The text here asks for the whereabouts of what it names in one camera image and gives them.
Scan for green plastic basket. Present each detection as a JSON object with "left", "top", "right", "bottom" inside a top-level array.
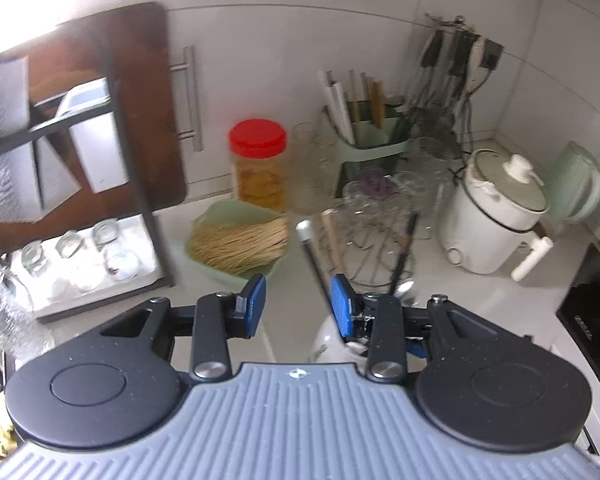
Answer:
[{"left": 184, "top": 199, "right": 291, "bottom": 286}]

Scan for black chopstick white tip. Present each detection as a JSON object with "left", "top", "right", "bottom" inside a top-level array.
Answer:
[{"left": 296, "top": 219, "right": 333, "bottom": 311}]

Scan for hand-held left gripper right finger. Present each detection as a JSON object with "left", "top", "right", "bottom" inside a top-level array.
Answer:
[{"left": 331, "top": 274, "right": 501, "bottom": 381}]

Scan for black wall socket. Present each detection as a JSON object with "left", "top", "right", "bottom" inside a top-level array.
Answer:
[{"left": 481, "top": 40, "right": 505, "bottom": 71}]

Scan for black stovetop appliance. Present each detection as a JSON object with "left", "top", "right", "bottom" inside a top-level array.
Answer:
[{"left": 554, "top": 242, "right": 600, "bottom": 456}]

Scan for row of hanging kitchen utensils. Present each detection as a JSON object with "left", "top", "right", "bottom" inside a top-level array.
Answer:
[{"left": 407, "top": 12, "right": 485, "bottom": 126}]

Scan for textured glass pitcher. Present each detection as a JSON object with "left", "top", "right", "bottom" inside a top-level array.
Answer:
[{"left": 0, "top": 255, "right": 56, "bottom": 361}]

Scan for bundle of assorted chopsticks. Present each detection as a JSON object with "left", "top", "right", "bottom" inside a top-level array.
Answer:
[{"left": 317, "top": 69, "right": 388, "bottom": 143}]

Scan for white ceramic utensil jar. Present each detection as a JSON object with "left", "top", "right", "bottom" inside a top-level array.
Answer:
[{"left": 307, "top": 317, "right": 373, "bottom": 367}]

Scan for clear glass tumbler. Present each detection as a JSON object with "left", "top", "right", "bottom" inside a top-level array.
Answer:
[
  {"left": 19, "top": 240, "right": 48, "bottom": 278},
  {"left": 91, "top": 219, "right": 121, "bottom": 251},
  {"left": 55, "top": 230, "right": 88, "bottom": 261},
  {"left": 102, "top": 250, "right": 141, "bottom": 281}
]

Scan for tall textured glass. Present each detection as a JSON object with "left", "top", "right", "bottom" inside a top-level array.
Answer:
[{"left": 289, "top": 122, "right": 341, "bottom": 216}]

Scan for green electric kettle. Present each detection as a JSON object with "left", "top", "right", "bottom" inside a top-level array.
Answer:
[{"left": 544, "top": 141, "right": 600, "bottom": 233}]

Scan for brown wooden cutting board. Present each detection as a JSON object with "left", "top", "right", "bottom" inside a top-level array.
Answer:
[{"left": 0, "top": 2, "right": 188, "bottom": 256}]

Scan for purple lid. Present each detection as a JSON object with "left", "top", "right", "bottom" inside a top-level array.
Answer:
[{"left": 357, "top": 169, "right": 398, "bottom": 198}]

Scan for large handled glass pitcher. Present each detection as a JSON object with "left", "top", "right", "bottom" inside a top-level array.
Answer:
[{"left": 410, "top": 135, "right": 463, "bottom": 221}]

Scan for metal cabinet handle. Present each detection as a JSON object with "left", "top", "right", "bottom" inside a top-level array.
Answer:
[{"left": 169, "top": 45, "right": 205, "bottom": 153}]

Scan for white drip tray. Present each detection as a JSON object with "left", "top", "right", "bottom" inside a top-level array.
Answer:
[{"left": 7, "top": 212, "right": 173, "bottom": 323}]

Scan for dried noodles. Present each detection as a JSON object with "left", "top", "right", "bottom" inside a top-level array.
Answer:
[{"left": 190, "top": 217, "right": 291, "bottom": 276}]

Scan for green utensil drainer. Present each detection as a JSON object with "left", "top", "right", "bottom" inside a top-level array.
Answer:
[{"left": 322, "top": 100, "right": 421, "bottom": 196}]

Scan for white plastic storage bin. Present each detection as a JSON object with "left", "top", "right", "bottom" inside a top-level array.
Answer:
[{"left": 32, "top": 77, "right": 131, "bottom": 196}]

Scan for red lid plastic jar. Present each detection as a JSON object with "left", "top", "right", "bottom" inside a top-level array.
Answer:
[{"left": 228, "top": 119, "right": 289, "bottom": 213}]

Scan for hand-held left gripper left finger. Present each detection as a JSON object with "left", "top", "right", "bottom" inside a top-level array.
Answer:
[{"left": 99, "top": 274, "right": 268, "bottom": 381}]

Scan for black metal shelf rack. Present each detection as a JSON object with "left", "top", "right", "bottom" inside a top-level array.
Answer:
[{"left": 0, "top": 35, "right": 177, "bottom": 291}]

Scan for metal wire cup rack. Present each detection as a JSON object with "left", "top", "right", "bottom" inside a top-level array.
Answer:
[{"left": 325, "top": 175, "right": 435, "bottom": 291}]

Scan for white electric cooker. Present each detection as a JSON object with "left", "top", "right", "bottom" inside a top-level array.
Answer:
[{"left": 439, "top": 149, "right": 555, "bottom": 282}]

